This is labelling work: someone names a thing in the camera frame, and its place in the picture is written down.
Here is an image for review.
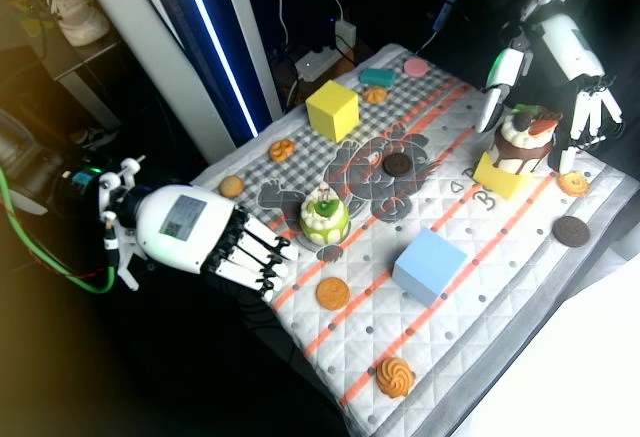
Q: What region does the blue plug connector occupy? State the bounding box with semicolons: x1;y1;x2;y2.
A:
432;0;461;33

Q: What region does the green cable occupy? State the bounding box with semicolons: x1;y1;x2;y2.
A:
0;164;117;295

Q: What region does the yellow block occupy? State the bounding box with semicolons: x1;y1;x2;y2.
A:
472;150;532;201

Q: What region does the blue foam cube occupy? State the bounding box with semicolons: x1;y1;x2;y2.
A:
391;228;469;308

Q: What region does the grey shelf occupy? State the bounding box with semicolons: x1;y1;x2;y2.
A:
39;31;124;131

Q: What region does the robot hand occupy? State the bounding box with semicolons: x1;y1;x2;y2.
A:
133;184;300;304
474;12;626;174

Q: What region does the white column with blue light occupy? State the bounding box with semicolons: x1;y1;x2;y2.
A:
72;0;284;163

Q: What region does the dark chocolate sandwich cookie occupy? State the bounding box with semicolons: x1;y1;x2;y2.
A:
382;152;414;177
552;215;592;248

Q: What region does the teal foam block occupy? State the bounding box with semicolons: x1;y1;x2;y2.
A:
358;66;397;86

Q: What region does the green toy cupcake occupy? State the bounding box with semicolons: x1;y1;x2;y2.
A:
298;184;351;247

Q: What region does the textured yellow foam cube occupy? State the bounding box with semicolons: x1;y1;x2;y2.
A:
304;80;361;143

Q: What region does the chocolate strawberry toy cake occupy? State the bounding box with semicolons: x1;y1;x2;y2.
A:
487;104;565;177

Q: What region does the white plug adapter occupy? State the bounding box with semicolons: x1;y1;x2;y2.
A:
333;19;357;48

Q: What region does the grey quilt with printed bear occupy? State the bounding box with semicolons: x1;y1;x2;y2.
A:
192;42;640;437

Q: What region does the round tan biscuit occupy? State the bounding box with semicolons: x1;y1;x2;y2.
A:
218;174;246;199
315;276;351;312

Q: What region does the orange swirl butter cookie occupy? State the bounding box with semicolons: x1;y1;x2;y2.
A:
557;170;591;197
375;356;416;399

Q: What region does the white shoe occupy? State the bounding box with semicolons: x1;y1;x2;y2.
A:
47;0;111;48

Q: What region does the white power strip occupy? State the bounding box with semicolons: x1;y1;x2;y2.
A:
293;46;341;83

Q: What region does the orange pretzel cookie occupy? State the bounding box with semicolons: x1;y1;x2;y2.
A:
268;139;296;163

